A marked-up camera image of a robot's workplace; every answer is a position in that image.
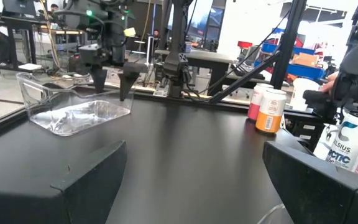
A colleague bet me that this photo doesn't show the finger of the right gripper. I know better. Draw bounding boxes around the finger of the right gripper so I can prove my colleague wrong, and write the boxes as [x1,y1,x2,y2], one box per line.
[118,62,149,102]
[88,64,108,94]

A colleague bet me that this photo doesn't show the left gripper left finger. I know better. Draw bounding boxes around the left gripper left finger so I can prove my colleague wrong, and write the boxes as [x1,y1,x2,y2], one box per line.
[0,139,127,224]

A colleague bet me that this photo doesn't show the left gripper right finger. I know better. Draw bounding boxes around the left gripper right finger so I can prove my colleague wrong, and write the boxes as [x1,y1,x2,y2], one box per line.
[262,139,358,224]

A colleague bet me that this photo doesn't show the orange and white soda can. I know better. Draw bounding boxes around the orange and white soda can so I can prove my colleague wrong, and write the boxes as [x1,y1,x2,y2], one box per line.
[255,88,288,134]

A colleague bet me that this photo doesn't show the light wooden base board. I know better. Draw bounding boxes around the light wooden base board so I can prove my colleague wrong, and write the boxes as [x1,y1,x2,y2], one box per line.
[104,80,251,106]

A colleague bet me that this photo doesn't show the white flat plate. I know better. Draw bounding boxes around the white flat plate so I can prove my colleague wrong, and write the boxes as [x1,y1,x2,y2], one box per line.
[17,63,42,71]

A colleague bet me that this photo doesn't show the black box with white labels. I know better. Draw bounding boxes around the black box with white labels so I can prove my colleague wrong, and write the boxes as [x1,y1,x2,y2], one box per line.
[286,113,326,152]

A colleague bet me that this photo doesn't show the black desk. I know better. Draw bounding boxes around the black desk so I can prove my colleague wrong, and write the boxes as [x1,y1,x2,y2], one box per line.
[0,15,48,72]

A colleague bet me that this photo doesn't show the black table with grey top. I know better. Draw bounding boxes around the black table with grey top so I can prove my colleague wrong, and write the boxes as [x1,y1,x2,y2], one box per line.
[154,49,236,96]

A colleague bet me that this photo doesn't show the black monitor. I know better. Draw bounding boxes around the black monitor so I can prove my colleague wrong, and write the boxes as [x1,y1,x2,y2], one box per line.
[1,0,39,18]

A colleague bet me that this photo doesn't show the person's hand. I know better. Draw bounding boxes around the person's hand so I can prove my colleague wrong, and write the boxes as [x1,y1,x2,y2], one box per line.
[320,71,340,94]

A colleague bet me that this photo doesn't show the red container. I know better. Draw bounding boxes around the red container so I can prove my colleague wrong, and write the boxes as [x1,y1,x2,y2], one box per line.
[237,40,254,50]

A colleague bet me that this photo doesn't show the blue storage bins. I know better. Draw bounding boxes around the blue storage bins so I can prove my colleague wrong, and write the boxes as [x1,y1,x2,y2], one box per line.
[255,27,326,81]

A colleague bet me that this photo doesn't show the cardboard box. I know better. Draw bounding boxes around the cardboard box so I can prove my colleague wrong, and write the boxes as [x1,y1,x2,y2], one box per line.
[292,52,319,68]

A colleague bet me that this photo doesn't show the silver metal bracket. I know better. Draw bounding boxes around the silver metal bracket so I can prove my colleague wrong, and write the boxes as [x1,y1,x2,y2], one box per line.
[153,83,171,98]

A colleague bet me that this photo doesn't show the black diagonal frame strut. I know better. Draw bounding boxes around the black diagonal frame strut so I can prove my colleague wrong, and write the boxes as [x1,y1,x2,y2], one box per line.
[208,51,281,105]

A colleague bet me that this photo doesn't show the black post with white strip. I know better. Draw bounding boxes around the black post with white strip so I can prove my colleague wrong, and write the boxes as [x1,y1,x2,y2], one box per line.
[269,0,308,90]

